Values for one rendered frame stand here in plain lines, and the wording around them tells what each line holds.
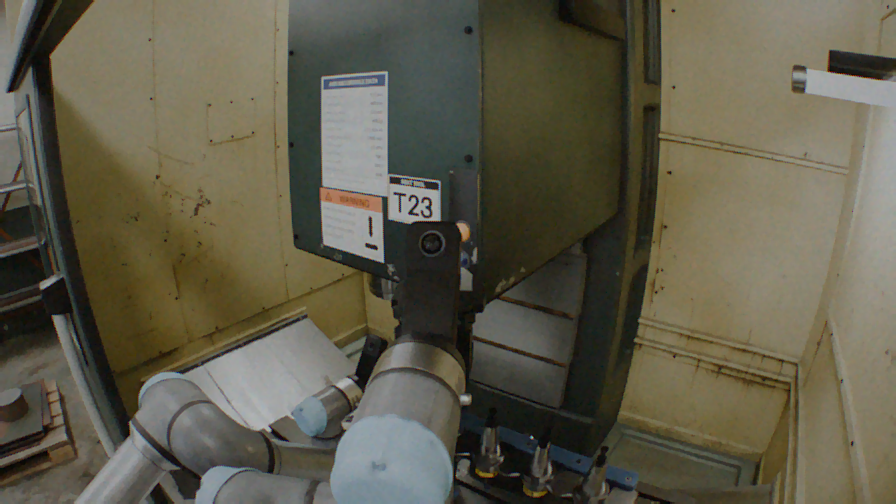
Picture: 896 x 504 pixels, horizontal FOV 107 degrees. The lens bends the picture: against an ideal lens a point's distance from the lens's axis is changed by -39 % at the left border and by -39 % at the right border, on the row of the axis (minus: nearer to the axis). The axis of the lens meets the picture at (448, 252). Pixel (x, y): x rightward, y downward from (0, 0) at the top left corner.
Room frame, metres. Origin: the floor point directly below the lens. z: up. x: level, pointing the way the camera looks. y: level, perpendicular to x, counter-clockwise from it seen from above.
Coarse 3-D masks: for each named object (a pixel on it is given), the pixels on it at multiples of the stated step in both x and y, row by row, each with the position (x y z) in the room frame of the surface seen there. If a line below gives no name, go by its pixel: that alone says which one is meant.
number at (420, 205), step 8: (408, 192) 0.74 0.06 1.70; (416, 192) 0.73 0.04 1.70; (424, 192) 0.72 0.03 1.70; (408, 200) 0.74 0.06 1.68; (416, 200) 0.73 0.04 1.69; (424, 200) 0.72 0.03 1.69; (432, 200) 0.71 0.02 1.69; (408, 208) 0.74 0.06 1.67; (416, 208) 0.73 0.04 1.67; (424, 208) 0.72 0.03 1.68; (432, 208) 0.71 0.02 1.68; (408, 216) 0.74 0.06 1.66; (416, 216) 0.73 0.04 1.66; (424, 216) 0.72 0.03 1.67; (432, 216) 0.71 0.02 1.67
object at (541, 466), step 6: (540, 450) 0.62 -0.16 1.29; (546, 450) 0.62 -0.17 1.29; (534, 456) 0.63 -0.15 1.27; (540, 456) 0.62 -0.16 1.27; (546, 456) 0.62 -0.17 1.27; (534, 462) 0.62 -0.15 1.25; (540, 462) 0.62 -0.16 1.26; (546, 462) 0.62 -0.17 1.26; (528, 468) 0.64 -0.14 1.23; (534, 468) 0.62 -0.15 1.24; (540, 468) 0.62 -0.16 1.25; (546, 468) 0.62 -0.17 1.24; (534, 474) 0.62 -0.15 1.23; (540, 474) 0.61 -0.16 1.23; (546, 474) 0.62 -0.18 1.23
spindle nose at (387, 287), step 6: (372, 276) 0.97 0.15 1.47; (372, 282) 0.97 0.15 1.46; (378, 282) 0.96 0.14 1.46; (384, 282) 0.95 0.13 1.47; (390, 282) 0.94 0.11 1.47; (372, 288) 0.97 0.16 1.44; (378, 288) 0.96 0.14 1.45; (384, 288) 0.95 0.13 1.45; (390, 288) 0.94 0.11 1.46; (378, 294) 0.96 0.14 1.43; (384, 294) 0.95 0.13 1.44; (390, 294) 0.95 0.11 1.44; (390, 300) 0.95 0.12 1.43
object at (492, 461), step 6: (474, 450) 0.70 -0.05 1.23; (504, 450) 0.70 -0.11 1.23; (474, 456) 0.69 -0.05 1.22; (480, 456) 0.69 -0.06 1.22; (498, 456) 0.68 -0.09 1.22; (504, 456) 0.69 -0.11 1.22; (474, 462) 0.69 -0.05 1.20; (480, 462) 0.68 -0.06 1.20; (486, 462) 0.67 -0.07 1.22; (492, 462) 0.67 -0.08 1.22; (486, 468) 0.67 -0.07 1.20; (492, 468) 0.67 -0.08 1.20
